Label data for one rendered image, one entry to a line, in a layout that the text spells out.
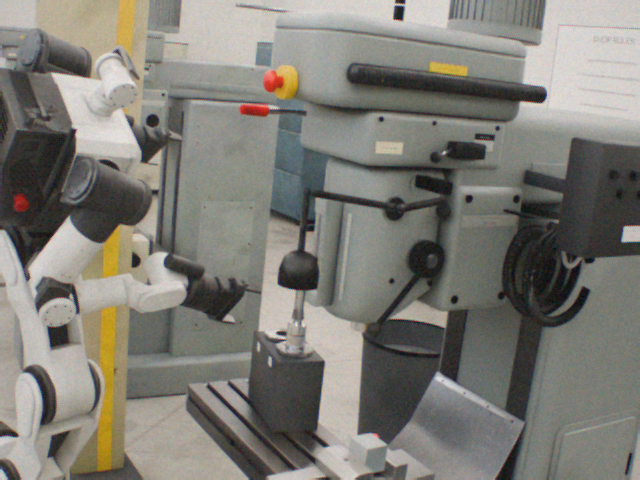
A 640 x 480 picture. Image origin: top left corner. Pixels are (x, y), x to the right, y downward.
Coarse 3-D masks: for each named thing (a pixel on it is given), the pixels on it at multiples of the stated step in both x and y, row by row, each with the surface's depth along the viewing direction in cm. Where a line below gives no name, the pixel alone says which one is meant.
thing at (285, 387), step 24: (264, 336) 205; (264, 360) 199; (288, 360) 190; (312, 360) 192; (264, 384) 199; (288, 384) 191; (312, 384) 193; (264, 408) 198; (288, 408) 193; (312, 408) 195
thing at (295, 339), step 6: (288, 330) 194; (294, 330) 193; (300, 330) 193; (288, 336) 194; (294, 336) 193; (300, 336) 193; (288, 342) 194; (294, 342) 193; (300, 342) 194; (288, 348) 194; (294, 348) 194; (300, 348) 194
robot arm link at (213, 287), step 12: (204, 276) 183; (204, 288) 181; (216, 288) 184; (228, 288) 187; (240, 288) 189; (204, 300) 182; (216, 300) 186; (228, 300) 189; (204, 312) 188; (216, 312) 190; (228, 312) 191
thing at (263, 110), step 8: (248, 104) 150; (256, 104) 151; (264, 104) 152; (240, 112) 150; (248, 112) 150; (256, 112) 150; (264, 112) 151; (272, 112) 153; (280, 112) 153; (288, 112) 154; (296, 112) 155; (304, 112) 156
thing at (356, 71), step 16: (352, 64) 131; (368, 64) 132; (352, 80) 131; (368, 80) 131; (384, 80) 133; (400, 80) 135; (416, 80) 136; (432, 80) 138; (448, 80) 140; (464, 80) 142; (480, 80) 144; (496, 96) 147; (512, 96) 149; (528, 96) 151; (544, 96) 153
